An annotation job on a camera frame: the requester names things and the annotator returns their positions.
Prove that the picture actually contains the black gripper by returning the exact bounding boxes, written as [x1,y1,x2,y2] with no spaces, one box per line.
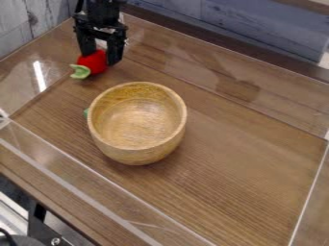
[73,0,127,66]

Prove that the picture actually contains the black cable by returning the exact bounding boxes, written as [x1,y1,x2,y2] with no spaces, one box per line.
[0,225,17,246]

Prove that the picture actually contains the red plush strawberry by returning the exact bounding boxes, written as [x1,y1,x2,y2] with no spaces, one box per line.
[71,50,107,80]

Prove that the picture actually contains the black table leg bracket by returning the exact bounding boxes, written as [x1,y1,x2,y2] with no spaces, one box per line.
[27,203,73,246]

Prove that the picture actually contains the blue-grey sofa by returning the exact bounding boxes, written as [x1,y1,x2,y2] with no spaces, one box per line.
[128,0,329,62]

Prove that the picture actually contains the wooden bowl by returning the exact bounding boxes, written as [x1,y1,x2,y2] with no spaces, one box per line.
[87,82,187,165]

